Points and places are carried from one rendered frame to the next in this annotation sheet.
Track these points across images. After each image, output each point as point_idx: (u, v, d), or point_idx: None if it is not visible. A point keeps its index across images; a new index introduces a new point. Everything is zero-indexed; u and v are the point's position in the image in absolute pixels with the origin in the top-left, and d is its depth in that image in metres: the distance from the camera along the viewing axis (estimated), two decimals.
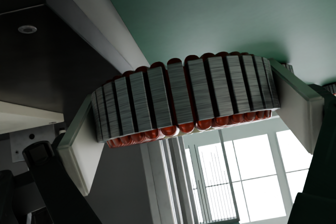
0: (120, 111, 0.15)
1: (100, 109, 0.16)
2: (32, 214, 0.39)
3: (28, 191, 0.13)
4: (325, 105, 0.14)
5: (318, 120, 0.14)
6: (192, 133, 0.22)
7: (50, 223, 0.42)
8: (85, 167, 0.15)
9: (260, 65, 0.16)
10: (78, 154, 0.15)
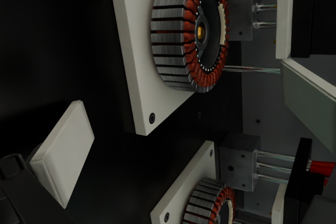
0: (178, 80, 0.26)
1: (181, 89, 0.28)
2: None
3: None
4: None
5: None
6: (225, 22, 0.30)
7: None
8: (62, 180, 0.15)
9: None
10: (53, 167, 0.14)
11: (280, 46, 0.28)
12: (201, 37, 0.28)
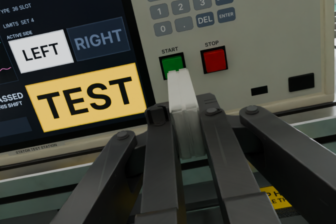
0: None
1: None
2: None
3: (150, 149, 0.14)
4: (205, 113, 0.16)
5: (195, 126, 0.16)
6: None
7: None
8: (188, 132, 0.17)
9: None
10: (186, 119, 0.16)
11: None
12: None
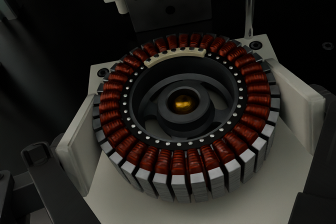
0: (253, 166, 0.16)
1: (270, 145, 0.17)
2: None
3: (26, 192, 0.13)
4: (326, 105, 0.14)
5: (319, 120, 0.14)
6: (171, 51, 0.20)
7: None
8: (84, 167, 0.15)
9: (124, 178, 0.18)
10: (77, 155, 0.15)
11: None
12: (190, 101, 0.19)
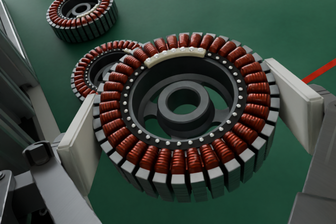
0: (252, 165, 0.16)
1: (270, 145, 0.17)
2: None
3: (28, 191, 0.13)
4: (325, 105, 0.14)
5: (318, 120, 0.14)
6: (171, 51, 0.20)
7: None
8: (85, 167, 0.15)
9: (124, 177, 0.18)
10: (78, 154, 0.15)
11: None
12: None
